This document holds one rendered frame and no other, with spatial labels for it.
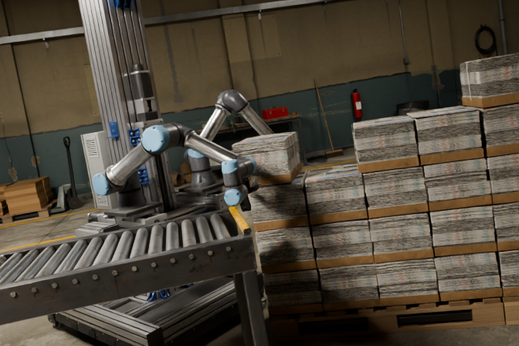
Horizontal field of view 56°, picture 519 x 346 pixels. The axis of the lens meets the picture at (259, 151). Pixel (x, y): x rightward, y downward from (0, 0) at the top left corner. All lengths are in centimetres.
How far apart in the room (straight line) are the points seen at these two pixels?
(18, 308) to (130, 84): 146
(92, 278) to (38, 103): 765
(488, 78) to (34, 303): 209
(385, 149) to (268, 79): 690
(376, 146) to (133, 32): 151
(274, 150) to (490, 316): 133
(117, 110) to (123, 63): 26
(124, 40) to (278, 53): 658
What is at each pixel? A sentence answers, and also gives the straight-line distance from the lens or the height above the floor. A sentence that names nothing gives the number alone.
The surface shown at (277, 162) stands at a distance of 247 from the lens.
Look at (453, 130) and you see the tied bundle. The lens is 249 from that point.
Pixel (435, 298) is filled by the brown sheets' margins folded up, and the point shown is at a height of 17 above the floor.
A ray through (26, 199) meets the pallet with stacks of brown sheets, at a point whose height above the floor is 33.
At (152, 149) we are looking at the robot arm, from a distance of 226.
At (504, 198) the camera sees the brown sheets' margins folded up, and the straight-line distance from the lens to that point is 258.
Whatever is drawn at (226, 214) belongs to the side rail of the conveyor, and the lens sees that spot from 224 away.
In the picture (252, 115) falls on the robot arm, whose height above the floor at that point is 118.
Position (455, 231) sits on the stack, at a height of 49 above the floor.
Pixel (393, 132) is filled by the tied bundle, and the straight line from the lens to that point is 244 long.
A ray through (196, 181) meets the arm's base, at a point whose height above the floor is 86.
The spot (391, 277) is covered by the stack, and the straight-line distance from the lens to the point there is 261.
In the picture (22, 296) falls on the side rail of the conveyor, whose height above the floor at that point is 76.
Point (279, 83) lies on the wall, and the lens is 926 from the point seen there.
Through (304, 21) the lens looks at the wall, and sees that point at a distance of 952.
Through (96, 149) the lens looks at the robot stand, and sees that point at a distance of 305.
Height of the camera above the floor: 127
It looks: 6 degrees down
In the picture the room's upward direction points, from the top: 9 degrees counter-clockwise
